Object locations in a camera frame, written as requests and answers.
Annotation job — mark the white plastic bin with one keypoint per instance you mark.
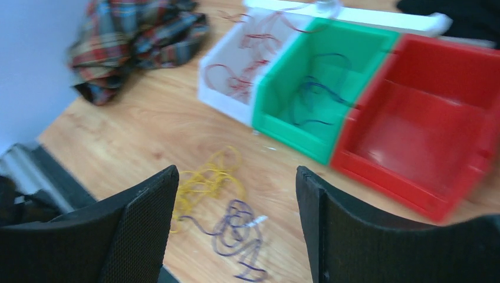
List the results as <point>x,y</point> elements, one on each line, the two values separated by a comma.
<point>231,71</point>

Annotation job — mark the green plastic bin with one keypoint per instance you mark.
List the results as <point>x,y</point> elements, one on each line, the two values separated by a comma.
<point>303,99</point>

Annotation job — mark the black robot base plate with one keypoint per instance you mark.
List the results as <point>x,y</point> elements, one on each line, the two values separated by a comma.
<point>36,188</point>

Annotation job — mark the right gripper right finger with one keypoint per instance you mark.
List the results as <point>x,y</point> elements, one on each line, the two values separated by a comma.
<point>349,240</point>

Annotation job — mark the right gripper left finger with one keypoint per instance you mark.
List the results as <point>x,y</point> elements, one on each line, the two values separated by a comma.
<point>121,238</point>

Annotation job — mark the black t-shirt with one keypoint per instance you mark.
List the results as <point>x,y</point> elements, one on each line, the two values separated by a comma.
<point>474,19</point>

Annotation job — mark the red plastic bin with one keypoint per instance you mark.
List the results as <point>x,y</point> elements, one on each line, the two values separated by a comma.
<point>425,131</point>

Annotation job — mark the metal clothes rack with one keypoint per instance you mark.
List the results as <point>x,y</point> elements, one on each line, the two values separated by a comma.
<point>433,25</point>

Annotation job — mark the plaid flannel shirt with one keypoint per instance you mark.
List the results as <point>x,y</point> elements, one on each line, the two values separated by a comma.
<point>118,37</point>

